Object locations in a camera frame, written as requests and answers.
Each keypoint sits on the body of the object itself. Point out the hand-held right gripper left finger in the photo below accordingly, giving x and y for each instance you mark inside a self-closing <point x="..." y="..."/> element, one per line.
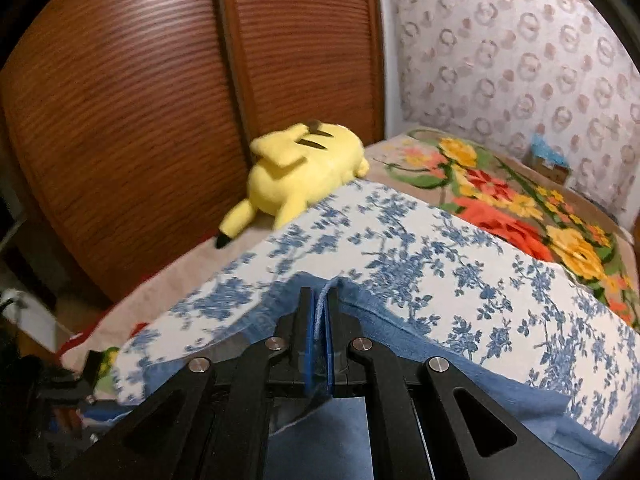
<point x="307" y="360"/>

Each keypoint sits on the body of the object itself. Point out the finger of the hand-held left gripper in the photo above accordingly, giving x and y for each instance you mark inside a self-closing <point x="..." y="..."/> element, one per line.
<point x="95" y="375"/>

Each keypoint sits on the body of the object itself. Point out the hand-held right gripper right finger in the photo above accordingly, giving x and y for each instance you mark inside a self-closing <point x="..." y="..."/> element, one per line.
<point x="329" y="360"/>

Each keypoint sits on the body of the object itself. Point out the blue denim pants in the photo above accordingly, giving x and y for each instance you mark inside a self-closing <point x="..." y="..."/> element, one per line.
<point x="450" y="410"/>

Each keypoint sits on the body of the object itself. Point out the blue floral bed sheet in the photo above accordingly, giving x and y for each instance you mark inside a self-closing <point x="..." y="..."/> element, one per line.
<point x="400" y="260"/>

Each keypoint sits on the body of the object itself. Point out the yellow plush toy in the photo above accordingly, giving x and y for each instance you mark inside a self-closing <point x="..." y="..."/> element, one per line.
<point x="295" y="175"/>

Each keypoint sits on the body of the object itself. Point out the colourful floral blanket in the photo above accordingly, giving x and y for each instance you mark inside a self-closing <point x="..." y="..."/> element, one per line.
<point x="525" y="210"/>

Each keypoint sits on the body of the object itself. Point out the wooden louvered wardrobe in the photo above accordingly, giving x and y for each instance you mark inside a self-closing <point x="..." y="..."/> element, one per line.
<point x="150" y="110"/>

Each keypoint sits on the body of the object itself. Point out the cardboard box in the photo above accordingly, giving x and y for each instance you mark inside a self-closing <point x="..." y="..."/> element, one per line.
<point x="552" y="172"/>

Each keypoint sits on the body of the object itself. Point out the blue plastic bag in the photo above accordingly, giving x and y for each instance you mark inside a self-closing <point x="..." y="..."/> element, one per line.
<point x="547" y="147"/>

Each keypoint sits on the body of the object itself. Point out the circle-patterned sheer curtain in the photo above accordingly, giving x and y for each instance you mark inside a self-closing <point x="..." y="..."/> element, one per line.
<point x="525" y="60"/>

